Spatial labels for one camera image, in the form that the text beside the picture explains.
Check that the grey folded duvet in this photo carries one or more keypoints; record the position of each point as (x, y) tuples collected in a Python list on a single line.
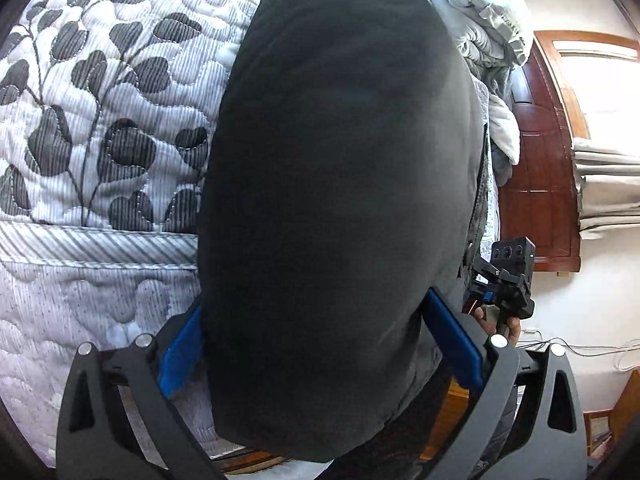
[(494, 37)]

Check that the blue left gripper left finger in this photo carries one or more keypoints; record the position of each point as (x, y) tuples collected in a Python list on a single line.
[(180, 343)]

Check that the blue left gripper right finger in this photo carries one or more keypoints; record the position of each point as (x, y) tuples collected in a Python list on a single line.
[(459, 338)]

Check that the person's right hand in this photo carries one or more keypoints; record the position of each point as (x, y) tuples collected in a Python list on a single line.
[(487, 317)]

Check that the grey window curtain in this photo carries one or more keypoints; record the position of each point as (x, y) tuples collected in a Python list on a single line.
[(607, 182)]

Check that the black pants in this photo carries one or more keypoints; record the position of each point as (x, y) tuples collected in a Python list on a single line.
[(341, 186)]

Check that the dark wooden headboard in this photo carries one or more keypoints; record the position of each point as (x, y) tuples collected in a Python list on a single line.
[(540, 200)]

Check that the beige crumpled blanket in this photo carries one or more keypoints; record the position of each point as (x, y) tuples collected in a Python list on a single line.
[(505, 139)]

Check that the white grey leaf quilt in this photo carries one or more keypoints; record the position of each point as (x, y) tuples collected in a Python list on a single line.
[(108, 113)]

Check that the black camera box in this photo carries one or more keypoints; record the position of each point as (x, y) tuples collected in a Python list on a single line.
[(516, 255)]

